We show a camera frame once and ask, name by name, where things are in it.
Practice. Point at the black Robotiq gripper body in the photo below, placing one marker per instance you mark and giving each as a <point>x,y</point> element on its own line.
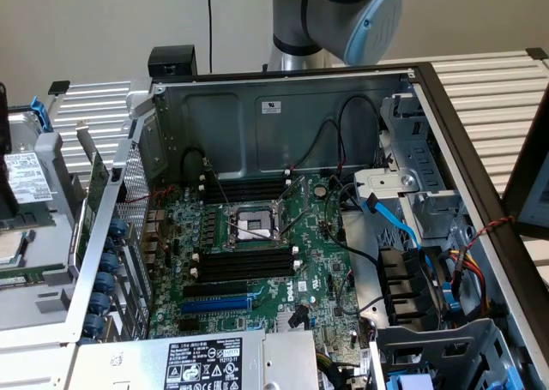
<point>3,115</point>

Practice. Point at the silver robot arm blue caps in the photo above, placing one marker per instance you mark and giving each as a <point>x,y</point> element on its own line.
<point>334,13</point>

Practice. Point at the RAM slot white latches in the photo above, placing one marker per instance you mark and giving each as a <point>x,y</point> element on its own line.
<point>244,190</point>
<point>244,268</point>
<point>244,255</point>
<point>244,180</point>

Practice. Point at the silver hard disk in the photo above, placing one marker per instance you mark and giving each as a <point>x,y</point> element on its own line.
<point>32,175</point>

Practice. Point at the blue plastic disk clip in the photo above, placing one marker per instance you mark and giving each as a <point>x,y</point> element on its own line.
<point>40,111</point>

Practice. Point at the silver CPU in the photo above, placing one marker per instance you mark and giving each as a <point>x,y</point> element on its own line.
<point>8,248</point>

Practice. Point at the black table end cap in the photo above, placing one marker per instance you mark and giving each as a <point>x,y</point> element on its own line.
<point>537,53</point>
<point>59,88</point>

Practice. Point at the grey parts rack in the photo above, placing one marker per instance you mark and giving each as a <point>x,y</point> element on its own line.
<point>51,244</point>

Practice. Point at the green graphics card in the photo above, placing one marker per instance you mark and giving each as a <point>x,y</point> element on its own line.
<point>98,175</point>

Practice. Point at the blue slot retention clip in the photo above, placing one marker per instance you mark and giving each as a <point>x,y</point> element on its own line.
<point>104,282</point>
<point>92,323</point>
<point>116,228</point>
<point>99,302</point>
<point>108,261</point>

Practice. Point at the metal rear port block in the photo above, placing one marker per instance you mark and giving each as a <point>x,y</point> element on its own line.
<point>152,251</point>
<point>155,223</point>

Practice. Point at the black box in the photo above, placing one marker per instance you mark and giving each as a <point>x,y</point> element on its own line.
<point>169,60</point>

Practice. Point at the short black expansion slot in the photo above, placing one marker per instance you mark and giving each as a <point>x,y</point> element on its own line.
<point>188,325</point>

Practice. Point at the long black expansion slot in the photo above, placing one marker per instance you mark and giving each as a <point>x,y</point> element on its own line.
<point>214,289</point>

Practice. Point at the blue expansion slot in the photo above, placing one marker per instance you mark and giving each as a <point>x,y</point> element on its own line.
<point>214,306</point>

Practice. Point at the CPU socket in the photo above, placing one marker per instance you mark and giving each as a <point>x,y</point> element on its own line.
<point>251,227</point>

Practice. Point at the white label sticker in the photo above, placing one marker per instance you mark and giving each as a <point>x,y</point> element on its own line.
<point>269,106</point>

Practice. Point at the silver chipset heatsink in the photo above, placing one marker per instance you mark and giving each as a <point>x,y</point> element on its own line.
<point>281,321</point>

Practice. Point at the grey open PC case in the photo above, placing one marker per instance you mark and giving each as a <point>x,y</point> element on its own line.
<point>309,107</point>

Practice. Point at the round coin battery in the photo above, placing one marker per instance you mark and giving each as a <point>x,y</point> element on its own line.
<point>320,190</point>

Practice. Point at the green Dell motherboard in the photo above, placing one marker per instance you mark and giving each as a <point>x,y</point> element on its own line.
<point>317,253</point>

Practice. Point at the silver power supply unit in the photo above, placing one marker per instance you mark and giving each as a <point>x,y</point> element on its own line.
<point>291,360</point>

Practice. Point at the black plastic shroud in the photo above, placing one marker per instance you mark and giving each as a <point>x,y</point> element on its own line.
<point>399,287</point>

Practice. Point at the grey metal disk bay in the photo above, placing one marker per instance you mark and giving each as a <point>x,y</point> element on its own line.
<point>429,218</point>

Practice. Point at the blue plastic drive carrier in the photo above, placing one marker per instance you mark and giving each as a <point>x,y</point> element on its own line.
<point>513,377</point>
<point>409,382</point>

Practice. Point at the dark grey drive cage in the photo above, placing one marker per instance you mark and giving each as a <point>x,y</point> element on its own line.
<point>450,343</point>

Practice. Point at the black framed monitor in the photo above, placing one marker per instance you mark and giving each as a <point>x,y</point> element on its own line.
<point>536,193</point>

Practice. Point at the silver drive bracket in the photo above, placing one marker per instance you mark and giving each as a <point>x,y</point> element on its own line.
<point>386,180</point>

